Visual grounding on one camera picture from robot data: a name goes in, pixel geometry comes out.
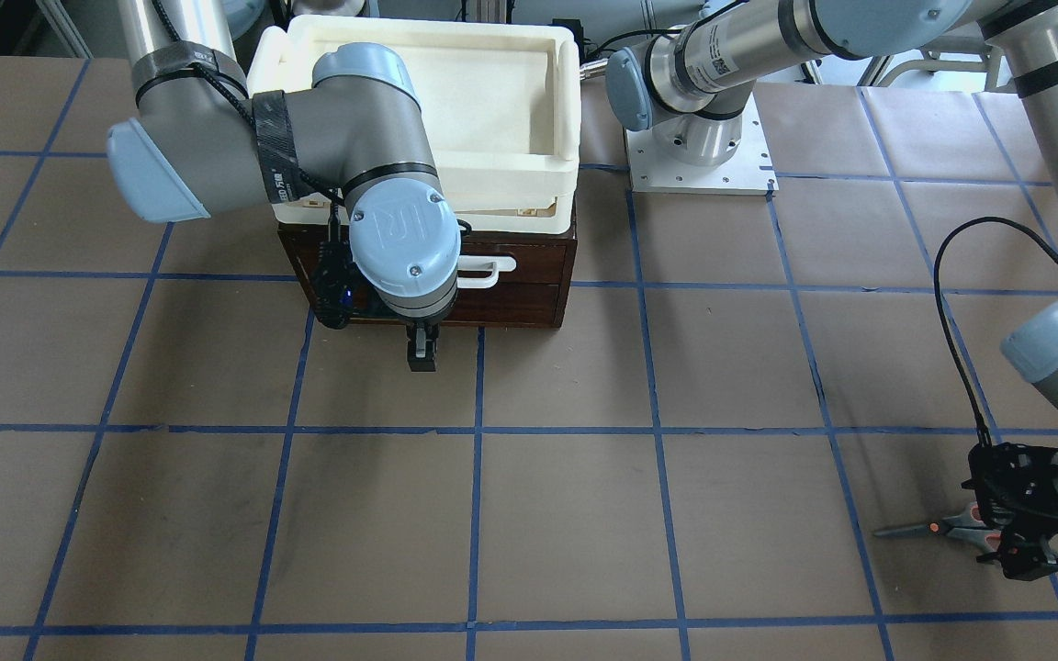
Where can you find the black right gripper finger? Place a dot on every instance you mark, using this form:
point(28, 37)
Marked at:
point(422, 339)

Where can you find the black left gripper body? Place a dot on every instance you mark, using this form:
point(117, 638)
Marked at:
point(1040, 508)

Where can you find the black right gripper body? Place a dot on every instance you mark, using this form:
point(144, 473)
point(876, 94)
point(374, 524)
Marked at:
point(422, 349)

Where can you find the grey orange scissors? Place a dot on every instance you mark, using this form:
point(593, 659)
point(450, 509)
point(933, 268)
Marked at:
point(967, 527)

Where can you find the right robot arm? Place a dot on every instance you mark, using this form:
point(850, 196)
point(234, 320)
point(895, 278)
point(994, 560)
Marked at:
point(202, 144)

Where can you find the dark wooden drawer cabinet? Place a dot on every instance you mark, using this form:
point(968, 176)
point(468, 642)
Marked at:
point(533, 295)

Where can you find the white plastic storage box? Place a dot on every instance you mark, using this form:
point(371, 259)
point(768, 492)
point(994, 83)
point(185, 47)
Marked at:
point(501, 105)

